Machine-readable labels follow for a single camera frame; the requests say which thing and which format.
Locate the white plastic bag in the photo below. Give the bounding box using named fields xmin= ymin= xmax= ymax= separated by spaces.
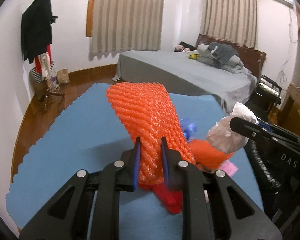
xmin=206 ymin=102 xmax=259 ymax=154

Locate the red cloth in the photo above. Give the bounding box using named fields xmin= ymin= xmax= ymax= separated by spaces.
xmin=139 ymin=138 xmax=234 ymax=214

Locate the blue plastic bag ball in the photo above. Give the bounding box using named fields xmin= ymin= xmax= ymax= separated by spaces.
xmin=180 ymin=118 xmax=198 ymax=142

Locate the orange foam net sleeve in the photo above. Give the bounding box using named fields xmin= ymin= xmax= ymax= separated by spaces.
xmin=106 ymin=82 xmax=195 ymax=185

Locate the black trash bin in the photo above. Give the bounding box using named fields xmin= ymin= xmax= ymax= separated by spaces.
xmin=245 ymin=138 xmax=300 ymax=239

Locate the black chair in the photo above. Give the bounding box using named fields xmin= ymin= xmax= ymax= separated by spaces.
xmin=245 ymin=75 xmax=282 ymax=122

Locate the wooden side desk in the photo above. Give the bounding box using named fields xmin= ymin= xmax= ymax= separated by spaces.
xmin=277 ymin=83 xmax=300 ymax=136

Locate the pink face mask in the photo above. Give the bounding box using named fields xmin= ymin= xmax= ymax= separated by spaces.
xmin=219 ymin=160 xmax=238 ymax=177

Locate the wooden headboard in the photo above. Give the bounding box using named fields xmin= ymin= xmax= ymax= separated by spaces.
xmin=196 ymin=34 xmax=267 ymax=77

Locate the grey pillows pile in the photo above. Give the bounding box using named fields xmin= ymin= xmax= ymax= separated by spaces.
xmin=197 ymin=42 xmax=252 ymax=75

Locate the blue table cloth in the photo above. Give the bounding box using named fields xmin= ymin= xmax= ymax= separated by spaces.
xmin=6 ymin=82 xmax=263 ymax=239

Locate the bed with grey sheet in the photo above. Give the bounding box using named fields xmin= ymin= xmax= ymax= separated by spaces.
xmin=113 ymin=50 xmax=257 ymax=113

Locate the yellow plush toy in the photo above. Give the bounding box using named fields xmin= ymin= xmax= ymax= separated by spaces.
xmin=189 ymin=51 xmax=200 ymax=60

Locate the right beige curtain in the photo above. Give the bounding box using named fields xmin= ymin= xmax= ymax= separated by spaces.
xmin=200 ymin=0 xmax=258 ymax=48

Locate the beige curtain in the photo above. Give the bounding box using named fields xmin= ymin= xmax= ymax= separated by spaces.
xmin=200 ymin=0 xmax=258 ymax=48
xmin=90 ymin=0 xmax=164 ymax=55

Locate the brown paper bag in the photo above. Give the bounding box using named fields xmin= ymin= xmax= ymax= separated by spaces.
xmin=57 ymin=69 xmax=70 ymax=85

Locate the red garment on rack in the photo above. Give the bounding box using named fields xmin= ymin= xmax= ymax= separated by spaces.
xmin=35 ymin=45 xmax=51 ymax=80

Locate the left beige curtain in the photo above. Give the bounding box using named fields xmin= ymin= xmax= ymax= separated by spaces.
xmin=90 ymin=0 xmax=164 ymax=55

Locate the black coat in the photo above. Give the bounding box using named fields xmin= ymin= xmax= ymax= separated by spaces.
xmin=21 ymin=0 xmax=58 ymax=64

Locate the wooden coat rack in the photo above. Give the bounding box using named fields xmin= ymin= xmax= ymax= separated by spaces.
xmin=29 ymin=0 xmax=65 ymax=112

